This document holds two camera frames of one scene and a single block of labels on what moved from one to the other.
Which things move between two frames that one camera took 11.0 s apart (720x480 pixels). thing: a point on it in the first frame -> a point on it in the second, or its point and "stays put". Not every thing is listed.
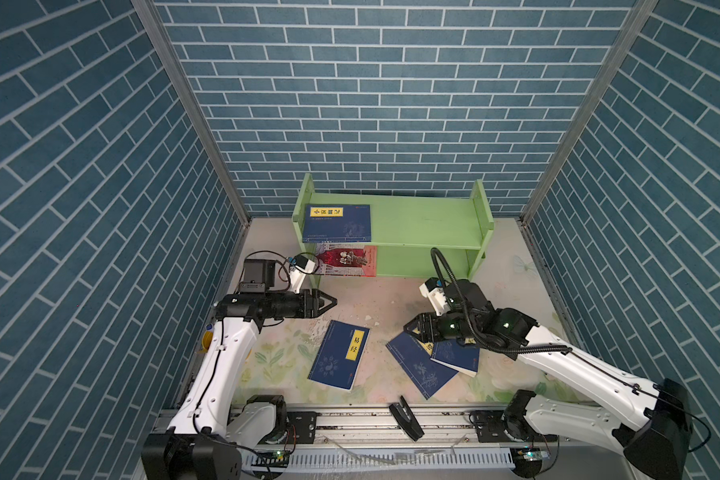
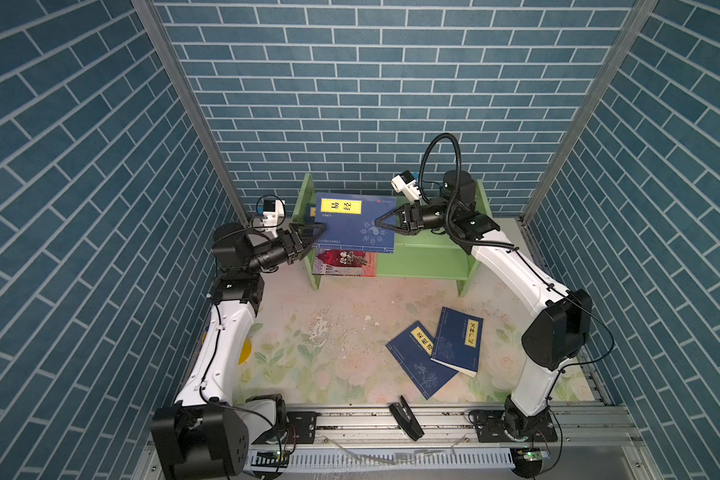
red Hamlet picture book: (347, 259) stays put
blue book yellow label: (463, 359) stays put
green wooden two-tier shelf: (416, 235) stays put
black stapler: (406, 419) stays put
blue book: (414, 356) stays put
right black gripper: (423, 326) -> (412, 218)
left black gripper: (311, 311) -> (290, 246)
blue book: (340, 355) -> (350, 222)
